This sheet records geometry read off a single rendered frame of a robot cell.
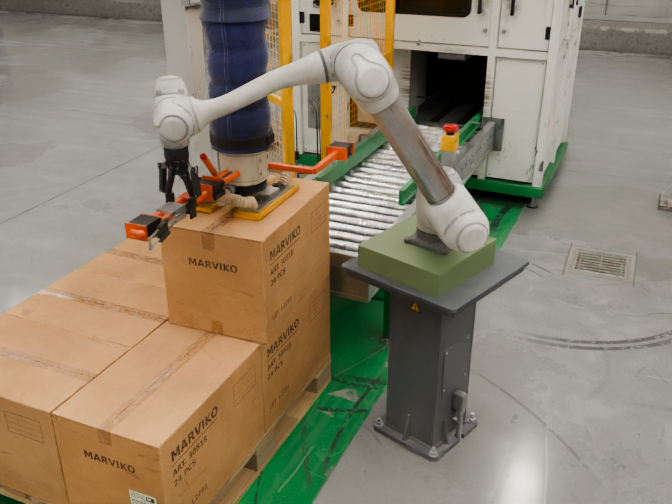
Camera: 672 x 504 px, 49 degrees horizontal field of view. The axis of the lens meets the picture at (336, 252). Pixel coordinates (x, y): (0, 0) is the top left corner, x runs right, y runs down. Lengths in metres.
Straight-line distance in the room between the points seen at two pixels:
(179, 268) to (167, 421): 0.59
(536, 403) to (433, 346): 0.76
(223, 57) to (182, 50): 1.55
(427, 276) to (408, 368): 0.50
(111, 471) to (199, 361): 0.45
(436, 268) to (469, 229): 0.23
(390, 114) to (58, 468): 1.52
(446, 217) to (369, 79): 0.53
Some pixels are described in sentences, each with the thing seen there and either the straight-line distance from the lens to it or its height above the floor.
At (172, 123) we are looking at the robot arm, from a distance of 2.08.
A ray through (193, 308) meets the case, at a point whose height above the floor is 0.63.
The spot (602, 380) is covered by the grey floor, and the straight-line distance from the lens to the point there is 3.59.
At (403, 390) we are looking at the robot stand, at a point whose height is 0.22.
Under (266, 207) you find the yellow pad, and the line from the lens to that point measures 2.65.
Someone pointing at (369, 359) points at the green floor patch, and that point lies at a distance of 3.52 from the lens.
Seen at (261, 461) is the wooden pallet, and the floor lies 0.05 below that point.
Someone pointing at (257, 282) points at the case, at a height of 0.79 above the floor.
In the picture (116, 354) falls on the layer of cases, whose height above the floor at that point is 0.54.
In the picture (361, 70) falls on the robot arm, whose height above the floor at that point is 1.53.
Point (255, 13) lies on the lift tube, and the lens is 2.52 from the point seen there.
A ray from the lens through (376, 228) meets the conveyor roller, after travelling 3.56.
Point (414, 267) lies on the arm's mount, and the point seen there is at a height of 0.83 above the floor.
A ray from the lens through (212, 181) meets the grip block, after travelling 2.55.
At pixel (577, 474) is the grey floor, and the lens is 3.05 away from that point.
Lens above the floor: 1.96
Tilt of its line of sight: 26 degrees down
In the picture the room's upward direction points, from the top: straight up
